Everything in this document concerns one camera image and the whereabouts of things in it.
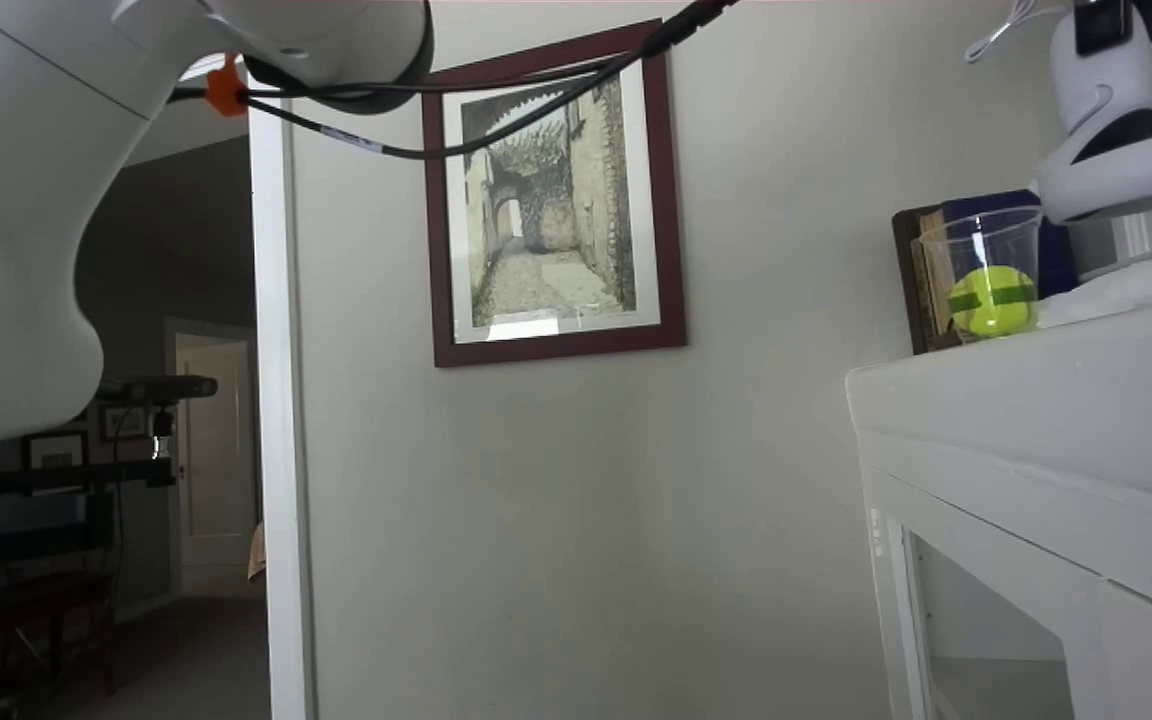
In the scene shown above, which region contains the white door post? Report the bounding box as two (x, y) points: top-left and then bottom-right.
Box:
(239, 54), (325, 720)

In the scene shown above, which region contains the small framed picture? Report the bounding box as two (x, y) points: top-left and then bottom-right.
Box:
(21, 426), (90, 479)
(96, 400), (157, 449)

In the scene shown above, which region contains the yellow tennis ball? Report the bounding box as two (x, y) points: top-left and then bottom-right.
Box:
(942, 262), (1042, 343)

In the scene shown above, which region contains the white crumpled cloth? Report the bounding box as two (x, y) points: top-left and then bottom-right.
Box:
(1031, 228), (1152, 332)

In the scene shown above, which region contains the black cable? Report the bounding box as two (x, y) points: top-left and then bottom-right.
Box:
(167, 0), (745, 166)
(167, 0), (745, 134)

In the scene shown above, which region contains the dark blue book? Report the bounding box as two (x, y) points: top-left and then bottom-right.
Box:
(935, 182), (1083, 303)

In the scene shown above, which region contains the white cabinet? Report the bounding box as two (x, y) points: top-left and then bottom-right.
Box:
(839, 287), (1152, 720)

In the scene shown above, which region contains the red framed picture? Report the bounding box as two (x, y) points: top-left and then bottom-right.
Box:
(417, 15), (691, 374)

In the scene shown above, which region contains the dark wooden furniture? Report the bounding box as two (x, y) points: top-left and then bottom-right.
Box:
(0, 374), (225, 720)

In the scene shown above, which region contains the orange cable tie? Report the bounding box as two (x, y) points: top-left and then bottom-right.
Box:
(205, 54), (254, 123)

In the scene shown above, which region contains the white interior door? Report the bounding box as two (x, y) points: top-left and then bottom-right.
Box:
(167, 326), (264, 604)

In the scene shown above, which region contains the white glass cabinet door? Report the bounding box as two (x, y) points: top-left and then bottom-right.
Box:
(864, 472), (1112, 720)

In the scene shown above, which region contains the clear plastic cup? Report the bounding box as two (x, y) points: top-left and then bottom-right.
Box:
(939, 202), (1050, 343)

